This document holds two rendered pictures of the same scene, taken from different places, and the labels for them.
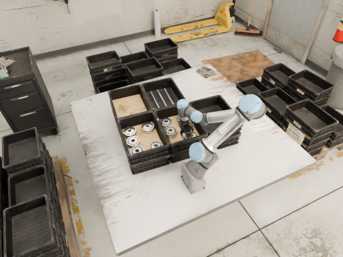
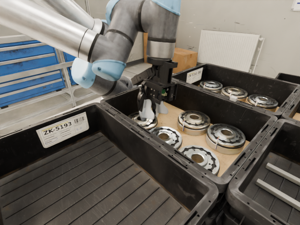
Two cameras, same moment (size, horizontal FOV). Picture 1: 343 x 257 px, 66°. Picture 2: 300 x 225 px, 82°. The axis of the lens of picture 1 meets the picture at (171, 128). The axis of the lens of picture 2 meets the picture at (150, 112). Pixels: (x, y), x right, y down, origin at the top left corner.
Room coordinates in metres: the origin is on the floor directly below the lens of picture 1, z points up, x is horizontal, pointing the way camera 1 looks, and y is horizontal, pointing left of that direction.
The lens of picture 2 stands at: (1.83, -0.31, 1.17)
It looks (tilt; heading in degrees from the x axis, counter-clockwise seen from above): 32 degrees down; 156
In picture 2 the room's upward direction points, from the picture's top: straight up
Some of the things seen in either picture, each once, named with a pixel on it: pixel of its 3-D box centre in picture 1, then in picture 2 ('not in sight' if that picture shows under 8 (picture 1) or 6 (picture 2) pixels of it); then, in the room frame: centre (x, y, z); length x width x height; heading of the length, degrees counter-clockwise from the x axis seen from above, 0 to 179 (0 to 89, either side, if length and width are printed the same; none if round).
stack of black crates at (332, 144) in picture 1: (327, 126); not in sight; (2.08, -1.73, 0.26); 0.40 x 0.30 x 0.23; 24
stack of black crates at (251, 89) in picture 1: (253, 96); not in sight; (2.64, -1.04, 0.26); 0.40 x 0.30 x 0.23; 24
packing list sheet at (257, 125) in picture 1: (253, 117); not in sight; (1.76, -0.75, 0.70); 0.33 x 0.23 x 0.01; 24
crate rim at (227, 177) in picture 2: (179, 123); (181, 111); (1.48, -0.06, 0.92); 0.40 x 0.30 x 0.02; 19
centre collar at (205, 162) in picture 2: not in sight; (197, 158); (1.61, -0.09, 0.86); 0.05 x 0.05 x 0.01
